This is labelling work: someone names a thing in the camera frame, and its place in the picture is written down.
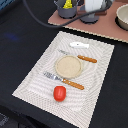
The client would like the brown toy stove board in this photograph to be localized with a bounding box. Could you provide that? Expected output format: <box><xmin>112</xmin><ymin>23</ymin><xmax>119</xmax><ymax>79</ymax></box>
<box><xmin>48</xmin><ymin>0</ymin><xmax>128</xmax><ymax>44</ymax></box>

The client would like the toy fork wooden handle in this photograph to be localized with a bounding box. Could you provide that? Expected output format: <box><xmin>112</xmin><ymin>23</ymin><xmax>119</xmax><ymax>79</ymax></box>
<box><xmin>43</xmin><ymin>71</ymin><xmax>84</xmax><ymax>90</ymax></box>

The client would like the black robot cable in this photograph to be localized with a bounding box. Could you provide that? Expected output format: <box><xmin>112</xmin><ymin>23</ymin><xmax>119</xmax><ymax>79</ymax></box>
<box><xmin>21</xmin><ymin>0</ymin><xmax>114</xmax><ymax>29</ymax></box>

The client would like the grey pot on stove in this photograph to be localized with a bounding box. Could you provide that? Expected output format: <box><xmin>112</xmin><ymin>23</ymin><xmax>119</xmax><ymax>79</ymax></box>
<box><xmin>81</xmin><ymin>14</ymin><xmax>99</xmax><ymax>24</ymax></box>

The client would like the toy knife wooden handle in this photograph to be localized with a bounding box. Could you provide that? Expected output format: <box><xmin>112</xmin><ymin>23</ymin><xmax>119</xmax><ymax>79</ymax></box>
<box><xmin>59</xmin><ymin>49</ymin><xmax>98</xmax><ymax>64</ymax></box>

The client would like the red toy tomato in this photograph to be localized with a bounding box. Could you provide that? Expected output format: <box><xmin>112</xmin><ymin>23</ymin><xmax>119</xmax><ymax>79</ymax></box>
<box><xmin>53</xmin><ymin>86</ymin><xmax>66</xmax><ymax>102</ymax></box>

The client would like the beige bowl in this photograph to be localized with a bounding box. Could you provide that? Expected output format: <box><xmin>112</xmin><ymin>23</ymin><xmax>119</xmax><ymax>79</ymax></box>
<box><xmin>116</xmin><ymin>4</ymin><xmax>128</xmax><ymax>31</ymax></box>

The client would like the woven grey placemat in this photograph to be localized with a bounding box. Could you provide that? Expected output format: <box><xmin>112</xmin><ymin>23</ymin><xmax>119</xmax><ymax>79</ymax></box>
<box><xmin>13</xmin><ymin>31</ymin><xmax>114</xmax><ymax>128</ymax></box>

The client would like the yellow toy cheese wedge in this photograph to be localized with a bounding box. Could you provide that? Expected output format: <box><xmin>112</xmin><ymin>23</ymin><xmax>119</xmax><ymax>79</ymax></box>
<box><xmin>63</xmin><ymin>0</ymin><xmax>73</xmax><ymax>9</ymax></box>

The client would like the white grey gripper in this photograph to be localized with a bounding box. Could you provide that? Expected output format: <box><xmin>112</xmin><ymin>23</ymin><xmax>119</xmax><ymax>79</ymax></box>
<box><xmin>77</xmin><ymin>0</ymin><xmax>109</xmax><ymax>18</ymax></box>

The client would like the grey pot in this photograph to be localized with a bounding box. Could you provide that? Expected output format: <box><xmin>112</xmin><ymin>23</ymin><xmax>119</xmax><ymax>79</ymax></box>
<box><xmin>81</xmin><ymin>14</ymin><xmax>99</xmax><ymax>24</ymax></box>
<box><xmin>53</xmin><ymin>0</ymin><xmax>80</xmax><ymax>20</ymax></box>

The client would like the round wooden plate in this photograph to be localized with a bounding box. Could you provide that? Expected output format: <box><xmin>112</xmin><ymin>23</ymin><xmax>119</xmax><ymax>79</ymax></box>
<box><xmin>55</xmin><ymin>55</ymin><xmax>83</xmax><ymax>79</ymax></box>

